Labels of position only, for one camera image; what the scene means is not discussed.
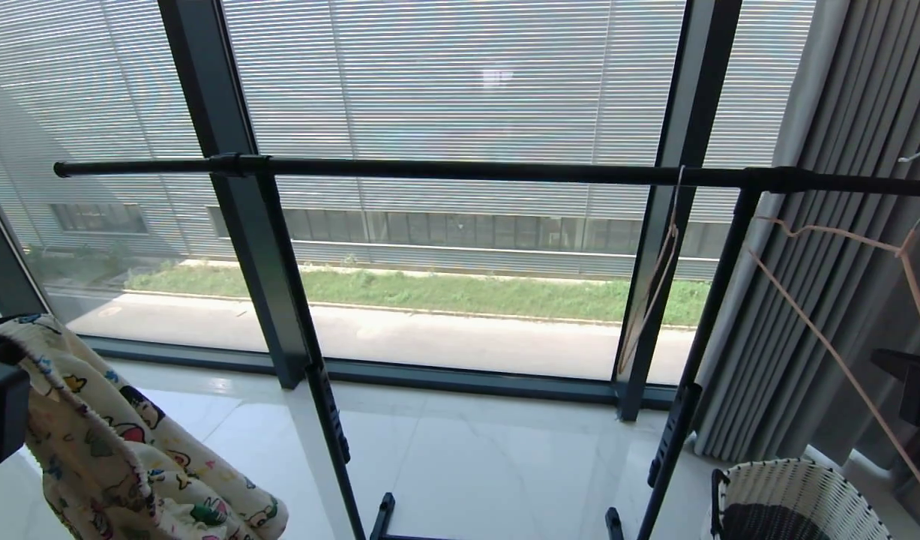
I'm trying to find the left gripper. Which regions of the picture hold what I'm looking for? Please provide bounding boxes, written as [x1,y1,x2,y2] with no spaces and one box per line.
[0,358,31,466]

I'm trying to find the pink clothes hanger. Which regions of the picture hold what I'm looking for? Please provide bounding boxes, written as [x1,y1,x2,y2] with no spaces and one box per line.
[617,165,687,377]
[748,147,920,512]

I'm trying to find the cream printed garment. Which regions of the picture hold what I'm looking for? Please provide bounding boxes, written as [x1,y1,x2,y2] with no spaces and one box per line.
[0,313,290,540]

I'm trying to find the white laundry basket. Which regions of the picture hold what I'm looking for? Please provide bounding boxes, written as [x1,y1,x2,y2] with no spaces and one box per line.
[711,458,894,540]

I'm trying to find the black clothes rack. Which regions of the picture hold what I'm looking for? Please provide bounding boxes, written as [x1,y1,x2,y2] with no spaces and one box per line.
[53,154,920,540]

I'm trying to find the beige curtain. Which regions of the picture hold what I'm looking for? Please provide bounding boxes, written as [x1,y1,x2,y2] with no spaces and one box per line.
[692,0,920,518]

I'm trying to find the window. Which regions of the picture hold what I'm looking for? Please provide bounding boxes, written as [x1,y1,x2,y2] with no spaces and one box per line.
[0,0,817,422]

